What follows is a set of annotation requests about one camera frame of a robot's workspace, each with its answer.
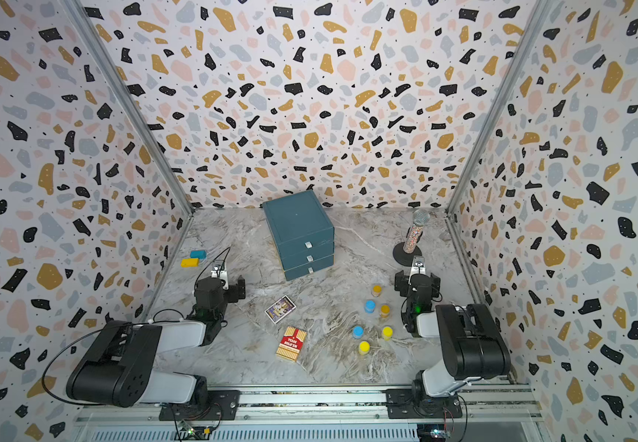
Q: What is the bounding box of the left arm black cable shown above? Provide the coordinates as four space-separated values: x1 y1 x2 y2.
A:
41 325 104 407

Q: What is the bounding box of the teal block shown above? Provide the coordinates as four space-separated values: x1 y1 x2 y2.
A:
189 250 206 260

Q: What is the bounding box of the yellow paint can left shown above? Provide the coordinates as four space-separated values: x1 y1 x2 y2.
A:
359 341 370 355

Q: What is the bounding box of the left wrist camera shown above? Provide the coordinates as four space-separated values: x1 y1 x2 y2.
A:
211 260 228 281

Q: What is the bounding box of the yellow paint can right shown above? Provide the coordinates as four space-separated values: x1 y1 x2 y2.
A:
381 326 394 341

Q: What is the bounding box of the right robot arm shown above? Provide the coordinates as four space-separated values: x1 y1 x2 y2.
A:
394 271 512 414

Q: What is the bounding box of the yellow paint can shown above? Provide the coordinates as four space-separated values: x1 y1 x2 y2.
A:
359 341 370 355
381 326 394 341

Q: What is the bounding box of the blue paint can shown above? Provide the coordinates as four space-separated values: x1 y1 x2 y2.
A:
364 300 376 314
352 326 364 339

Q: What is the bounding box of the red Texas Hold'em card box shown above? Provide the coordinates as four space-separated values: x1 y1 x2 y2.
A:
276 326 307 362

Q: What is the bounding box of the circuit board with wires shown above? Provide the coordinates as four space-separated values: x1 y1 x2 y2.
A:
175 421 214 441

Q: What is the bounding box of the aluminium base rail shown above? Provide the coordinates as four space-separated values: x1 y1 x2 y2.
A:
70 381 550 441

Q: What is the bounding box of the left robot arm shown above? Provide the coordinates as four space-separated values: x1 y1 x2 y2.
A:
66 276 246 412

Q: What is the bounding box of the sprinkle-filled tube on black base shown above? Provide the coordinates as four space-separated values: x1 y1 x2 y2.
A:
393 209 429 267

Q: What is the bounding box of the purple card pack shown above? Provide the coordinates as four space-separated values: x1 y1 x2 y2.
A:
265 296 297 324

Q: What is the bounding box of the teal drawer cabinet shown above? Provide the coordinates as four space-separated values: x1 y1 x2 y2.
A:
263 191 335 281

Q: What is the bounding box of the yellow block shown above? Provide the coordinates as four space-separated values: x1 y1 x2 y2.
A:
181 258 199 268

